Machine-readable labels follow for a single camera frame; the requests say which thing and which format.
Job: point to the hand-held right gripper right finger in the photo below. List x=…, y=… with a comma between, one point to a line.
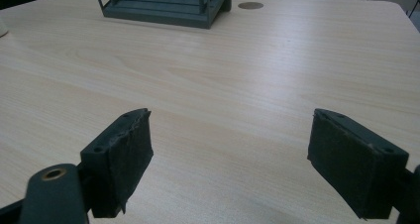
x=353, y=161

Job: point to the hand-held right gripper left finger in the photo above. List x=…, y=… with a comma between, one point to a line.
x=115, y=164

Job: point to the white object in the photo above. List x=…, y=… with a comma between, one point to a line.
x=2, y=27

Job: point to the round table grommet cover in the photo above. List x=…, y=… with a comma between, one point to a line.
x=250, y=5

